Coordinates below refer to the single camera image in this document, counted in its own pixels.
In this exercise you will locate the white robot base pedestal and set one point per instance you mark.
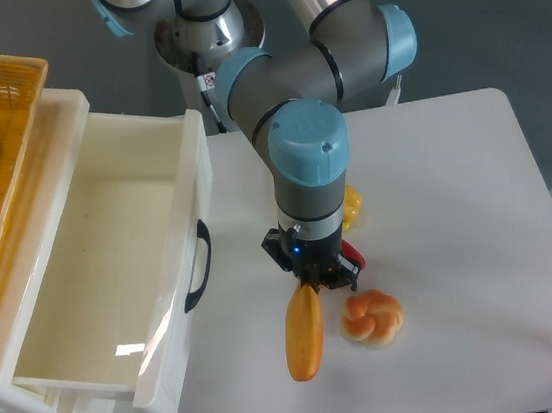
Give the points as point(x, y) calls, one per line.
point(194, 48)

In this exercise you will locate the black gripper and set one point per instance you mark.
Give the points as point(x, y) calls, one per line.
point(316, 263)

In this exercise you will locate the long orange baguette bread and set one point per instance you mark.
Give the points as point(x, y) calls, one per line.
point(304, 333)

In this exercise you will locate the yellow corn cob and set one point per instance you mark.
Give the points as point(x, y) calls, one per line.
point(352, 203)

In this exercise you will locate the black drawer handle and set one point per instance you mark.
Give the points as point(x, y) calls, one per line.
point(201, 267)

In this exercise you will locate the white upper drawer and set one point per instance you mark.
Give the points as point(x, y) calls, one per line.
point(109, 319)

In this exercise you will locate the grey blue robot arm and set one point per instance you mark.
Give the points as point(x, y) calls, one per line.
point(286, 107)

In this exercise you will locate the round knotted bread roll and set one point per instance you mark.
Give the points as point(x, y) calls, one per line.
point(372, 319)

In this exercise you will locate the red bell pepper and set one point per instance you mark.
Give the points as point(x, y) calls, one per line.
point(353, 252)

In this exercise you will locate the white drawer cabinet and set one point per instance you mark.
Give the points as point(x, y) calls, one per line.
point(45, 178)

